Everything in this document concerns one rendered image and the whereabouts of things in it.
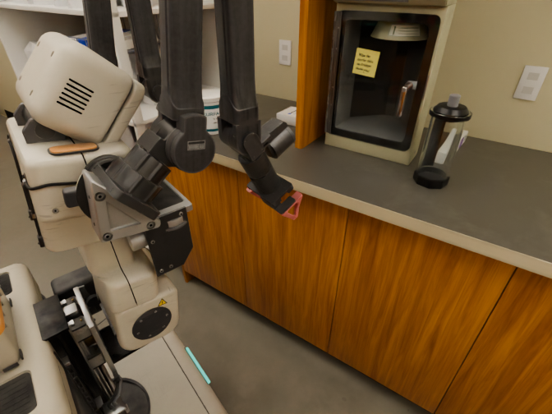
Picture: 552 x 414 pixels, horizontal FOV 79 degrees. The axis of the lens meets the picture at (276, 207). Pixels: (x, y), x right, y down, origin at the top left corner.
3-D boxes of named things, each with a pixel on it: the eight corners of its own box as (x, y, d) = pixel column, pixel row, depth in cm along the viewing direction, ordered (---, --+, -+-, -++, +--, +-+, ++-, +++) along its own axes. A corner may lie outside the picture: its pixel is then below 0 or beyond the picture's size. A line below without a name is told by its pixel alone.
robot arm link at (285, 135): (216, 127, 67) (241, 141, 61) (256, 92, 69) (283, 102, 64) (241, 167, 76) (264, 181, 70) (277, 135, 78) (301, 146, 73)
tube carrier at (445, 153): (423, 166, 111) (441, 102, 99) (455, 178, 105) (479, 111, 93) (406, 177, 106) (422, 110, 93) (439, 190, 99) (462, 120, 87)
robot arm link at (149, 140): (130, 149, 56) (141, 159, 53) (168, 103, 57) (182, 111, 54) (168, 177, 63) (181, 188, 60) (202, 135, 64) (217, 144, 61)
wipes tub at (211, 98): (211, 121, 149) (207, 87, 141) (233, 127, 143) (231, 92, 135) (190, 131, 140) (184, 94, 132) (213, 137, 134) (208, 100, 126)
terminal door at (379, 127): (327, 132, 126) (338, 9, 103) (408, 152, 112) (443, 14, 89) (326, 133, 125) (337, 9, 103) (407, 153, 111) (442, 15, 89)
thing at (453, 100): (440, 110, 100) (447, 88, 96) (471, 118, 94) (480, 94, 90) (425, 117, 95) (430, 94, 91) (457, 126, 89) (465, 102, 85)
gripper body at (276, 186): (267, 172, 82) (255, 151, 77) (295, 189, 76) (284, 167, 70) (249, 190, 81) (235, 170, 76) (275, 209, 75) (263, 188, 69)
